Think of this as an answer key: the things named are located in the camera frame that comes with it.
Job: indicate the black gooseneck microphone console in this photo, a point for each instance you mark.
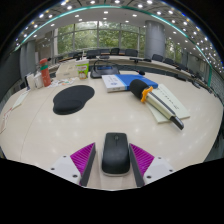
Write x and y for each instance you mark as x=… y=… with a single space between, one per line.
x=105 y=71

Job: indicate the row of dark office chairs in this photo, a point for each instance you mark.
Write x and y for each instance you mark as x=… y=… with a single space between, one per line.
x=131 y=52

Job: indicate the colourful sticker sheet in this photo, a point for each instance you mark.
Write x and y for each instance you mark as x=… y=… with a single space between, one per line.
x=63 y=82

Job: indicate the blue and white book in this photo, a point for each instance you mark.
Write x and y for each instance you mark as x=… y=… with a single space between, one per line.
x=116 y=83

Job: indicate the pale green booklet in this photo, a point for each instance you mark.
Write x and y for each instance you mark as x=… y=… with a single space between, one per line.
x=178 y=108

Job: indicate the paper cup with green print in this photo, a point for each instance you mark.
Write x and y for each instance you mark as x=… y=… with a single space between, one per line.
x=82 y=69

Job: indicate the white cardboard box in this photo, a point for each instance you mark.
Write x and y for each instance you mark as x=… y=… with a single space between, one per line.
x=66 y=71

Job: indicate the ceiling lights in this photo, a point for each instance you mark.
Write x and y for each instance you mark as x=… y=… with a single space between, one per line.
x=106 y=12

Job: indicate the black mouse pad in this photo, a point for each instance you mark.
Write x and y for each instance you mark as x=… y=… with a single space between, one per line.
x=73 y=99

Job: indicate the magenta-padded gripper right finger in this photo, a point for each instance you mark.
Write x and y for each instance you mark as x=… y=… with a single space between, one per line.
x=156 y=168

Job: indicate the white cup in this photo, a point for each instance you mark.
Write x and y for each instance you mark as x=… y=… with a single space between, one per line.
x=38 y=80
x=30 y=81

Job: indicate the black computer mouse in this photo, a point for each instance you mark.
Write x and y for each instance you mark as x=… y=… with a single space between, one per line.
x=115 y=155

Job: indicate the black desk microphone unit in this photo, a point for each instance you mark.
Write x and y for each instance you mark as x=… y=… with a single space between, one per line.
x=140 y=59

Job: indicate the red and white leaflet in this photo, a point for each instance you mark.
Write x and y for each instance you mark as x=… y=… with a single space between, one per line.
x=5 y=120

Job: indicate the red bottle with green band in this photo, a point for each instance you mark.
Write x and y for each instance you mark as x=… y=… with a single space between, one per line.
x=45 y=75

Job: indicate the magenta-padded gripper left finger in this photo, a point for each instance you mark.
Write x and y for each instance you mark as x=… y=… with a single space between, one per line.
x=65 y=166

